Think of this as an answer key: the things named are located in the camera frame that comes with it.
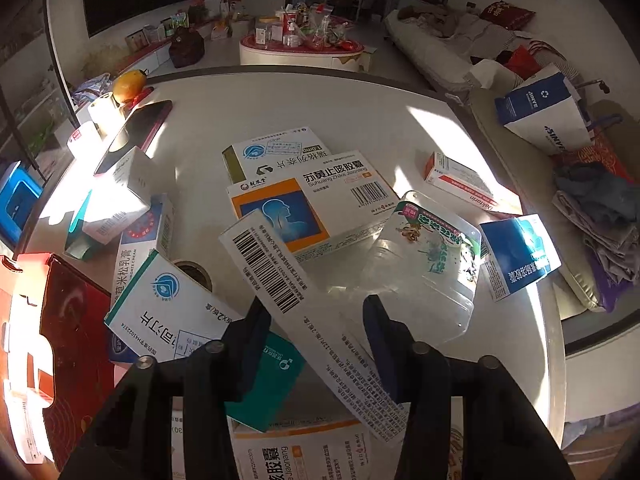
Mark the red cardboard storage box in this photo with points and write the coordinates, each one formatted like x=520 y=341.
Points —
x=55 y=372

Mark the red cushion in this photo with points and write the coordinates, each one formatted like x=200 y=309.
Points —
x=507 y=15

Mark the dark maroon bag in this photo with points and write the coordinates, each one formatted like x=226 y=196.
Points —
x=186 y=48

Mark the pile of folded clothes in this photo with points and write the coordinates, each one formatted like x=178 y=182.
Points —
x=606 y=208

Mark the white olive medicine box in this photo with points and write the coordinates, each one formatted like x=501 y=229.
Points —
x=248 y=160

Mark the orange blue throat medicine box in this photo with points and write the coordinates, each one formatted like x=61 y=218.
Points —
x=321 y=206

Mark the blue plastic stool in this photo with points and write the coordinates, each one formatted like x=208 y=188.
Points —
x=19 y=193

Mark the blue white paper bag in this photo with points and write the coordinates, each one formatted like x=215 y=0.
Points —
x=544 y=111

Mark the white sofa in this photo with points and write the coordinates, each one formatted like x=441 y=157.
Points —
x=444 y=45

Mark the white box in sunlight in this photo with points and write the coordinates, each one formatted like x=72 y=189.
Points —
x=119 y=197

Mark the round white red coffee table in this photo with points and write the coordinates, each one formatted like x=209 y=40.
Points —
x=264 y=46

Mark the black smartphone red case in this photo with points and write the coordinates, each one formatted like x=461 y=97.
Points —
x=138 y=131

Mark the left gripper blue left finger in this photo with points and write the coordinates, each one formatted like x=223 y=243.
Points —
x=244 y=341

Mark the orange fruit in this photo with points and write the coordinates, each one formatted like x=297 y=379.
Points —
x=128 y=85

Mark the white red medicine box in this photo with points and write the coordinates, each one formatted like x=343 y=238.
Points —
x=459 y=180

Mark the clear plastic zip bag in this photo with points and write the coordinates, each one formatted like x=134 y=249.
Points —
x=424 y=268

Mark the white teal medicine box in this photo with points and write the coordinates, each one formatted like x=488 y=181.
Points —
x=164 y=313

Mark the blue white medicine box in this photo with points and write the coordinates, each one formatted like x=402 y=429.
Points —
x=516 y=252

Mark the long white barcode medicine box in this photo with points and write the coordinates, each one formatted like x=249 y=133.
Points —
x=313 y=325

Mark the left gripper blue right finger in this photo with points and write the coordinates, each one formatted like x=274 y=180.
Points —
x=391 y=346

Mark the dark teal small box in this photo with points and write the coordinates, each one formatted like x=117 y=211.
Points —
x=278 y=369

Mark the orange white box at bottom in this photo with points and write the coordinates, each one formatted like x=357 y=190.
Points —
x=337 y=450

